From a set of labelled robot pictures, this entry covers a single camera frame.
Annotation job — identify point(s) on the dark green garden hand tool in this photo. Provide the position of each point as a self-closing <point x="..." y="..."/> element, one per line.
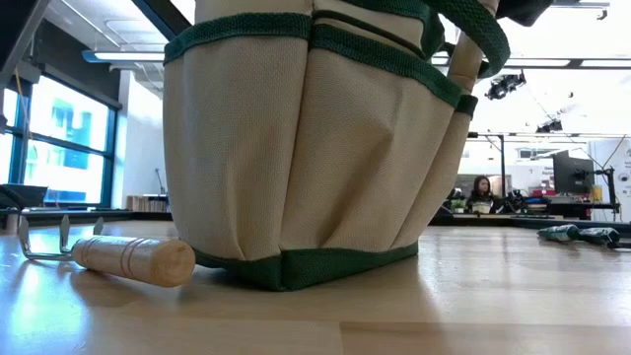
<point x="559" y="233"/>

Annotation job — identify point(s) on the beige green-trimmed gardening bag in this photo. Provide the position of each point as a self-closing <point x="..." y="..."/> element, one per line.
<point x="296" y="148"/>

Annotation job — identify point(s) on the long ceiling light strip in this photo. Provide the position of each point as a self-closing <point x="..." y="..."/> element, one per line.
<point x="537" y="62"/>

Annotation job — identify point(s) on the black computer monitor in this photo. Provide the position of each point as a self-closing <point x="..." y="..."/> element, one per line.
<point x="573" y="172"/>

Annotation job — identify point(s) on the person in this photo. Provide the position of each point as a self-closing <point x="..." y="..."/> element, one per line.
<point x="482" y="190"/>

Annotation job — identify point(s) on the black office chair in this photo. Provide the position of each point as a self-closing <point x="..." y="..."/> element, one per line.
<point x="443" y="211"/>

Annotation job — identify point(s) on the short ceiling light fixture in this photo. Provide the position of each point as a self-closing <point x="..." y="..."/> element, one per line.
<point x="128" y="56"/>

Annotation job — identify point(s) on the low wooden shelf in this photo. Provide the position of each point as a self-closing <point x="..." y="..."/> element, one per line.
<point x="145" y="203"/>

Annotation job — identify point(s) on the blue-framed window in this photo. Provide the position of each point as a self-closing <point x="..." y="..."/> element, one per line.
<point x="69" y="143"/>

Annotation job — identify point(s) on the black angled equipment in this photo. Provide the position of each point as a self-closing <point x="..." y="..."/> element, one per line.
<point x="22" y="194"/>

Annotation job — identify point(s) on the black ceiling-mounted camera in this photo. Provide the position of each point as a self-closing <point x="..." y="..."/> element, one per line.
<point x="503" y="86"/>

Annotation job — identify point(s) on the black overhead rig frame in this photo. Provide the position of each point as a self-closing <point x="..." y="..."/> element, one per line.
<point x="502" y="163"/>

